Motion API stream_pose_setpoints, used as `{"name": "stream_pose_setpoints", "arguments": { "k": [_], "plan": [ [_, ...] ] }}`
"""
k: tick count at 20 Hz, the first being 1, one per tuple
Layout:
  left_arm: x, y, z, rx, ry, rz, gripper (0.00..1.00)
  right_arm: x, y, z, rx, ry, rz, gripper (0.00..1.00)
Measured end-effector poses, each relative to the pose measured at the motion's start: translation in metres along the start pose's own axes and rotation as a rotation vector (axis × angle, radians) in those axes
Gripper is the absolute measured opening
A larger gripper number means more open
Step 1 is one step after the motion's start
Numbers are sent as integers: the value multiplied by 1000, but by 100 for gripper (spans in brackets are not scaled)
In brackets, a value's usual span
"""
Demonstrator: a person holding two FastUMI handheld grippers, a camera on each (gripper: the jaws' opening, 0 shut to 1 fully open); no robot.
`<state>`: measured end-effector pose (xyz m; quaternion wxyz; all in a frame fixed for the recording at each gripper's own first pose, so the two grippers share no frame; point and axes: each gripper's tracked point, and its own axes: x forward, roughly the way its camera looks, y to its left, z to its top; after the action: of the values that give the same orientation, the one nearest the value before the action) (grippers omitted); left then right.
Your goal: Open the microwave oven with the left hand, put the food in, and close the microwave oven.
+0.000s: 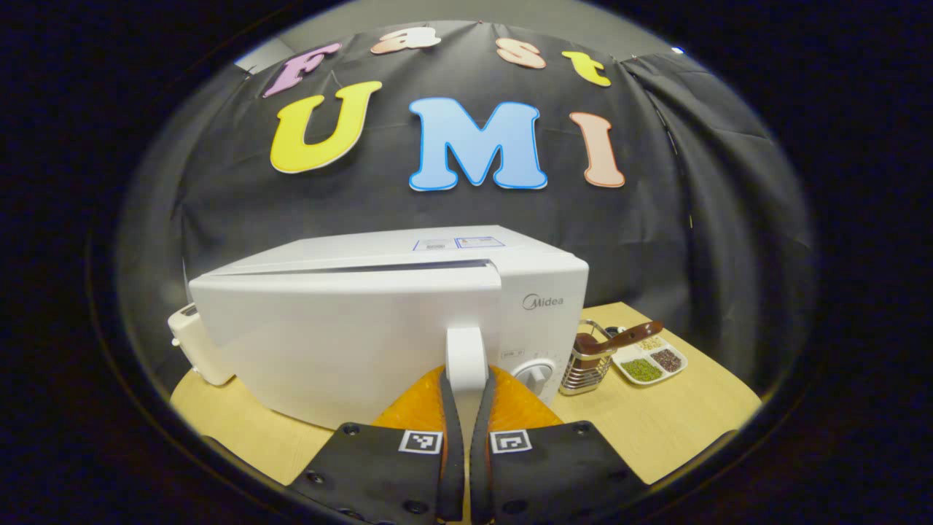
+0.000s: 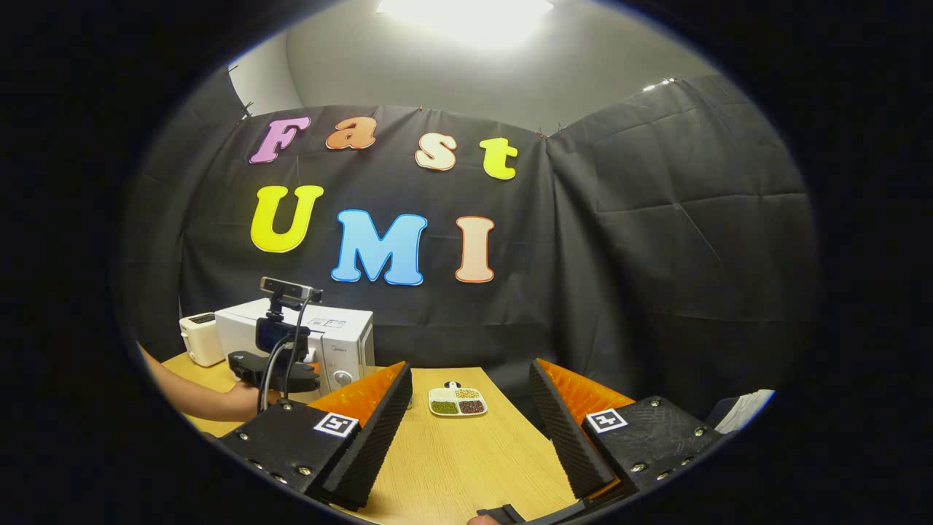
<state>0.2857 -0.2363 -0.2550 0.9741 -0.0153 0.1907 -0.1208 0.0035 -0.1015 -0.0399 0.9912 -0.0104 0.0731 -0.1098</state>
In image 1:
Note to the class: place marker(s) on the black backdrop cloth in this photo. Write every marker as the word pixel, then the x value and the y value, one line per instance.
pixel 656 219

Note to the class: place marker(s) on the white microwave oven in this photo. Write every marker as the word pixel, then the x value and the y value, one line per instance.
pixel 328 343

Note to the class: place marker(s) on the white toaster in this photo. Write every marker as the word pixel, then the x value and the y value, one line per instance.
pixel 197 350

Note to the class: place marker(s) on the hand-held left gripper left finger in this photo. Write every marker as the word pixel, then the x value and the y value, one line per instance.
pixel 452 467

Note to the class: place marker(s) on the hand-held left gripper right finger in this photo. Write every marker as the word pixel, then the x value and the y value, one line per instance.
pixel 479 474

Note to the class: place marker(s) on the white divided grain dish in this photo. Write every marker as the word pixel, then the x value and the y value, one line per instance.
pixel 643 369

